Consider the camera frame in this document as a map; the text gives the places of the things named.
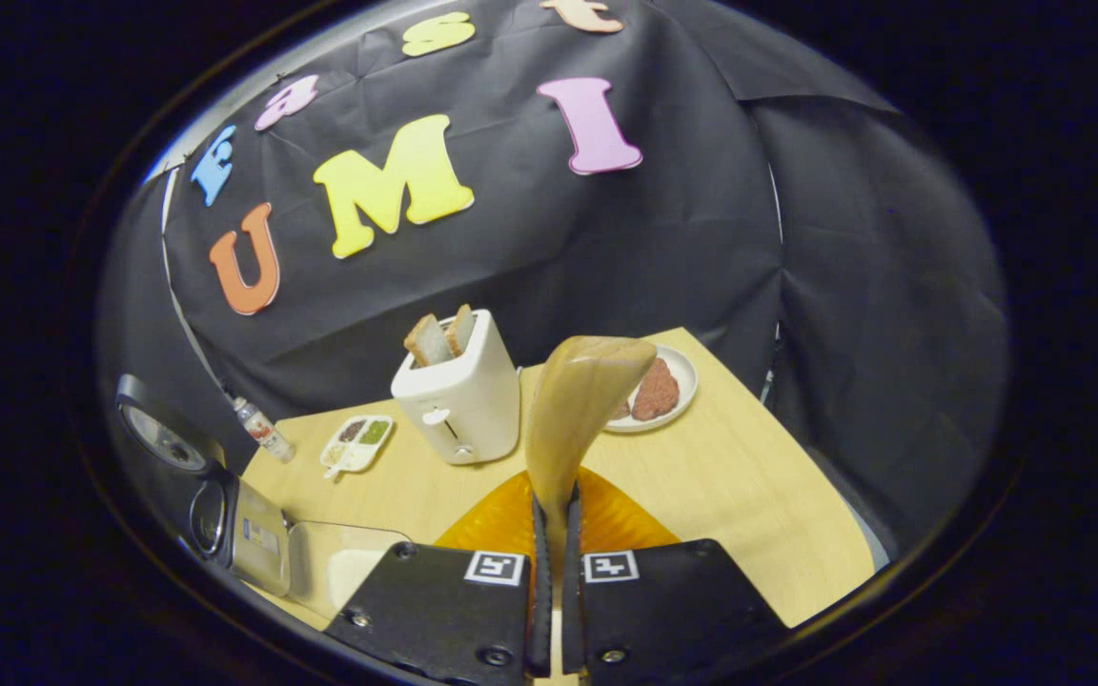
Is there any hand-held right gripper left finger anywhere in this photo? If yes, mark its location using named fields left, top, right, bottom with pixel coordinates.
left=325, top=469, right=555, bottom=683

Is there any dark grey rice cooker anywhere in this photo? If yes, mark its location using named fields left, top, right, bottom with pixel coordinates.
left=115, top=373, right=295, bottom=598

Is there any white round plate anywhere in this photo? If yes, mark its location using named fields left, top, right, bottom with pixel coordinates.
left=603, top=345, right=700, bottom=434

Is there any small clear bottle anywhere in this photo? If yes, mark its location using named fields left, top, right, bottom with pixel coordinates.
left=232, top=396, right=296, bottom=465

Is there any white toaster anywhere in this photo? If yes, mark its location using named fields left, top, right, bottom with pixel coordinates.
left=391, top=309, right=521, bottom=466

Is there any toasted bread slice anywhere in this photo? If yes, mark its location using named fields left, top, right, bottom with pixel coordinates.
left=403, top=314, right=456, bottom=369
left=444, top=304, right=477, bottom=357

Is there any white divided bean dish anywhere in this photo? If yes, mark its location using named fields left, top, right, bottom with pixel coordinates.
left=320, top=414, right=396, bottom=480

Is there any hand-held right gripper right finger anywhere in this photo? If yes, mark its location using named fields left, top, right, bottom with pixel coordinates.
left=563, top=467, right=788, bottom=683

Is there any black backdrop cloth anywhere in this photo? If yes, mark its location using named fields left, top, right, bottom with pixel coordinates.
left=96, top=0, right=1012, bottom=563

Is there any clear rice container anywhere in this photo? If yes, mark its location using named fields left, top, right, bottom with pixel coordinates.
left=287, top=520, right=414, bottom=621

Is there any wooden spoon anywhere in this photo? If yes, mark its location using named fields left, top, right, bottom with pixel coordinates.
left=523, top=335, right=658, bottom=573

